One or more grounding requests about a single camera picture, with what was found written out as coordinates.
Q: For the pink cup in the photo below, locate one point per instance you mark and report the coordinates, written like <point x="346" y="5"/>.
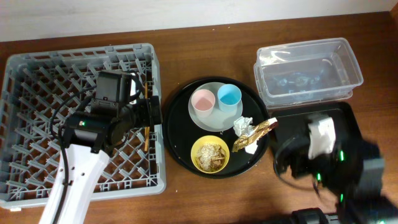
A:
<point x="203" y="102"/>

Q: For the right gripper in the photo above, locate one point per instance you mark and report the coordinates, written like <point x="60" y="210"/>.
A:
<point x="299" y="165"/>

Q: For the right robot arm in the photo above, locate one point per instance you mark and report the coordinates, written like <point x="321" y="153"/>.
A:
<point x="355" y="179"/>

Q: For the grey plate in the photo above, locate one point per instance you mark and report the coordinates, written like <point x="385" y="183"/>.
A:
<point x="218" y="120"/>

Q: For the yellow bowl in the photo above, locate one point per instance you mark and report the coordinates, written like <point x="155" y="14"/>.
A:
<point x="209" y="139"/>

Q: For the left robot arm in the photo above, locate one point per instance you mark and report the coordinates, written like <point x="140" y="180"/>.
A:
<point x="100" y="124"/>

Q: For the black rectangular tray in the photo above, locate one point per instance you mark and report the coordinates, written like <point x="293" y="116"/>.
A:
<point x="290" y="141"/>

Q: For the food scraps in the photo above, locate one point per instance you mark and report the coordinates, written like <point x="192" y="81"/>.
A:
<point x="210" y="157"/>

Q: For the clear plastic bin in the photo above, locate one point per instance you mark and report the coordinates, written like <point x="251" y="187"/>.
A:
<point x="303" y="73"/>

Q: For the gold foil wrapper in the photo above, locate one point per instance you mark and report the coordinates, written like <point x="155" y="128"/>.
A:
<point x="263" y="128"/>

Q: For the blue cup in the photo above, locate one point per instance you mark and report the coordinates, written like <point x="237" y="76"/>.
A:
<point x="229" y="96"/>

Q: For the white napkin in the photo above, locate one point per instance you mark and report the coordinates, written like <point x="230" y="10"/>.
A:
<point x="244" y="129"/>

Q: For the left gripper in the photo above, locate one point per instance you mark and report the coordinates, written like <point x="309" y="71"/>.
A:
<point x="154" y="111"/>

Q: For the grey dishwasher rack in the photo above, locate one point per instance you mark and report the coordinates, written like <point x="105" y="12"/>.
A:
<point x="39" y="91"/>

